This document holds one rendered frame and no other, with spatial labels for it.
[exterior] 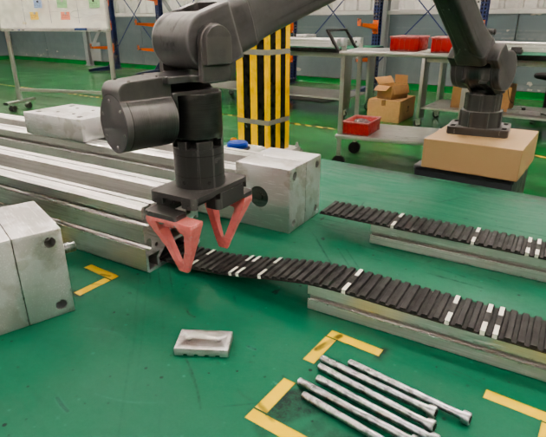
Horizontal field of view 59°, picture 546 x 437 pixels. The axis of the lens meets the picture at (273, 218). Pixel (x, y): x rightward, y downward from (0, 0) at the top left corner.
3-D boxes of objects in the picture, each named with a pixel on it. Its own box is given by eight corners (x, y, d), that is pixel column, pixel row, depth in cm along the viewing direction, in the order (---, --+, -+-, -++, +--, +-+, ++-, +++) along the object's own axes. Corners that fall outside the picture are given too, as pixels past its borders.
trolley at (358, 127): (462, 163, 392) (483, 29, 354) (458, 182, 345) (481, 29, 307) (339, 150, 429) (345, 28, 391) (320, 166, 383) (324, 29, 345)
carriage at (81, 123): (131, 145, 95) (127, 110, 92) (86, 158, 86) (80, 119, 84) (76, 136, 103) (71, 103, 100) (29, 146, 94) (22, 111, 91)
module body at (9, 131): (270, 202, 82) (270, 153, 78) (237, 221, 74) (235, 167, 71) (-9, 145, 119) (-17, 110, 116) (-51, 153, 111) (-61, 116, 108)
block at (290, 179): (325, 207, 79) (328, 150, 76) (289, 234, 69) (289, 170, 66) (277, 198, 84) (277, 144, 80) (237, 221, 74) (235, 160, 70)
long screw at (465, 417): (471, 420, 37) (473, 410, 37) (467, 428, 36) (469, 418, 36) (352, 363, 43) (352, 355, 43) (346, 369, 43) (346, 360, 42)
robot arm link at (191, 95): (231, 81, 52) (200, 76, 56) (177, 87, 48) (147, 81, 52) (233, 144, 55) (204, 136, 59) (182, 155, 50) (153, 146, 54)
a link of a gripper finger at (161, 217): (149, 272, 57) (141, 197, 53) (189, 250, 63) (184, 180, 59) (195, 287, 54) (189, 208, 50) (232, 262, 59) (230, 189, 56)
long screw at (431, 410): (438, 414, 38) (439, 404, 37) (432, 422, 37) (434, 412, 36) (324, 359, 44) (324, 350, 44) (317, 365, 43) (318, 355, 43)
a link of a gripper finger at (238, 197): (178, 256, 61) (172, 185, 57) (212, 235, 67) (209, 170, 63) (222, 269, 58) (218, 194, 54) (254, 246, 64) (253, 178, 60)
